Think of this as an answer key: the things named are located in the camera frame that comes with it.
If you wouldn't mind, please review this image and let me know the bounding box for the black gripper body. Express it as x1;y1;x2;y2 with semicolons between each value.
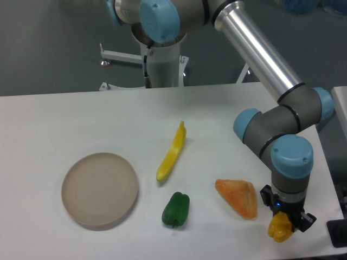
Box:
268;189;306;217

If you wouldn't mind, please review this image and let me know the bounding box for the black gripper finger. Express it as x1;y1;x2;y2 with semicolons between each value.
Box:
292;212;317;232
260;185;275;213

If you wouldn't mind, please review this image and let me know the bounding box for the yellow toy pepper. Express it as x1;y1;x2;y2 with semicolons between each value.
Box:
268;212;293;243

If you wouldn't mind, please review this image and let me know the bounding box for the silver and grey robot arm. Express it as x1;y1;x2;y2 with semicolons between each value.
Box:
106;1;334;232

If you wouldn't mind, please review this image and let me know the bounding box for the green toy pepper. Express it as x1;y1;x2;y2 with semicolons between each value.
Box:
162;192;190;228

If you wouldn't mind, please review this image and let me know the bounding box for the beige round plate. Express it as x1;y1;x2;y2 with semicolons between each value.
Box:
61;153;138;230

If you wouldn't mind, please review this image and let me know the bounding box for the orange toy bread slice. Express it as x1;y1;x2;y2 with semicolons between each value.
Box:
215;179;258;219

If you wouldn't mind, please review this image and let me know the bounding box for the black device at table edge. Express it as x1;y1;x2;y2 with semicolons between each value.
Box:
326;219;346;248

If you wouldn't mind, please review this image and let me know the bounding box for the white side table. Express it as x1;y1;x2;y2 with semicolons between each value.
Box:
314;86;346;136

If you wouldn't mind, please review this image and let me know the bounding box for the yellow toy banana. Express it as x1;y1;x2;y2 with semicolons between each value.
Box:
156;121;187;182

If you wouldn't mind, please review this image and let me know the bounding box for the blue plastic bag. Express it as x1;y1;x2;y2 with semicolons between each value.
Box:
277;0;346;18

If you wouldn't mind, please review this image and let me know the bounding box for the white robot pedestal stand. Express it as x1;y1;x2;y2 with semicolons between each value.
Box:
98;27;253;92

